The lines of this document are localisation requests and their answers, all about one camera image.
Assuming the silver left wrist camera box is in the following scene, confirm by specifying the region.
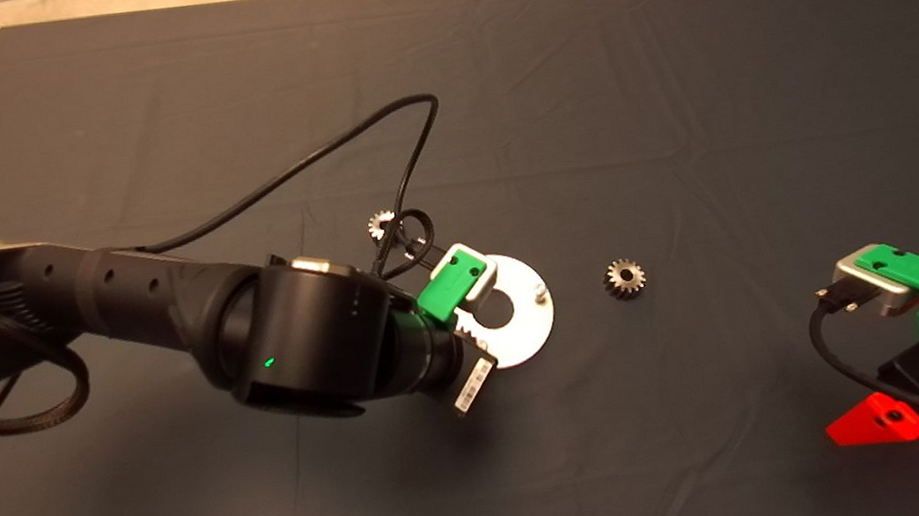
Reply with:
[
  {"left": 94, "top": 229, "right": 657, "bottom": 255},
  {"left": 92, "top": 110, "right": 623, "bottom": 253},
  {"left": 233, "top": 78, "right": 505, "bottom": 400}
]
[{"left": 442, "top": 239, "right": 503, "bottom": 306}]

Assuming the dark grey table cloth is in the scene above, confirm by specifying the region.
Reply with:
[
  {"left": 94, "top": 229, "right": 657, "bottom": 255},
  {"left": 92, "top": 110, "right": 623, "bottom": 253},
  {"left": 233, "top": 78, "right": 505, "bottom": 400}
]
[{"left": 0, "top": 0, "right": 919, "bottom": 516}]

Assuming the green left camera mount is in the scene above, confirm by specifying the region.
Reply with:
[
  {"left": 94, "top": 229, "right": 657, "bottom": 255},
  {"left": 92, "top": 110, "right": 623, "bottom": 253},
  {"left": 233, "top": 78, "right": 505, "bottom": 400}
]
[{"left": 410, "top": 244, "right": 495, "bottom": 324}]

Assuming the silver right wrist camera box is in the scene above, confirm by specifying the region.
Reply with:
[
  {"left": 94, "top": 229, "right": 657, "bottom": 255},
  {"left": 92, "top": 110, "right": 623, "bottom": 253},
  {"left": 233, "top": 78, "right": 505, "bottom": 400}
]
[{"left": 831, "top": 240, "right": 916, "bottom": 324}]

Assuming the black braided left arm hose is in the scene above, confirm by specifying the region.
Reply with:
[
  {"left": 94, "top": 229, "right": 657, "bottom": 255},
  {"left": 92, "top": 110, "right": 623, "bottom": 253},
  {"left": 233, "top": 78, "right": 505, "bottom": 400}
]
[{"left": 0, "top": 339, "right": 96, "bottom": 437}]

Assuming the small steel planetary gear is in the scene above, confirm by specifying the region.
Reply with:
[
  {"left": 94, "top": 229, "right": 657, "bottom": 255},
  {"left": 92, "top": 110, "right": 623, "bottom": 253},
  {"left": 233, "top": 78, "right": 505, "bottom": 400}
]
[
  {"left": 601, "top": 256, "right": 651, "bottom": 303},
  {"left": 451, "top": 307, "right": 484, "bottom": 339},
  {"left": 365, "top": 209, "right": 401, "bottom": 244}
]

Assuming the round metal carrier plate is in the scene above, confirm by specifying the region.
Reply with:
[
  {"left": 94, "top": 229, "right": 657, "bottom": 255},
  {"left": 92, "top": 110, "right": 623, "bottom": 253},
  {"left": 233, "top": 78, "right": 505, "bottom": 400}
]
[{"left": 446, "top": 247, "right": 562, "bottom": 376}]

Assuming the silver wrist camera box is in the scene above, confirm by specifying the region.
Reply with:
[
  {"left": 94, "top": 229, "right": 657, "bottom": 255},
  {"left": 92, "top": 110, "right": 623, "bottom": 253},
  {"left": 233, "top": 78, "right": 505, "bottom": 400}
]
[
  {"left": 831, "top": 240, "right": 916, "bottom": 324},
  {"left": 442, "top": 239, "right": 503, "bottom": 306}
]

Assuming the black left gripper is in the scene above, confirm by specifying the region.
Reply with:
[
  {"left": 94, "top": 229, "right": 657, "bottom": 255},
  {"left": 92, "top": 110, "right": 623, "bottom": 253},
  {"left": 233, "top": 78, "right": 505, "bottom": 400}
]
[{"left": 439, "top": 334, "right": 505, "bottom": 420}]

